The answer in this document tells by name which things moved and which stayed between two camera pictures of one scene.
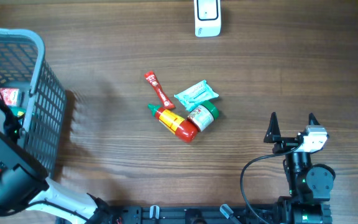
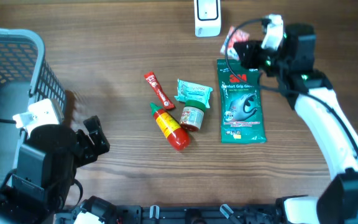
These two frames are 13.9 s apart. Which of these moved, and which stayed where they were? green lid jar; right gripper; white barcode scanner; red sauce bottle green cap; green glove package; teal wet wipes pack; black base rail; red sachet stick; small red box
Moved: green glove package; teal wet wipes pack; green lid jar; red sauce bottle green cap; small red box; right gripper
Stayed: black base rail; red sachet stick; white barcode scanner
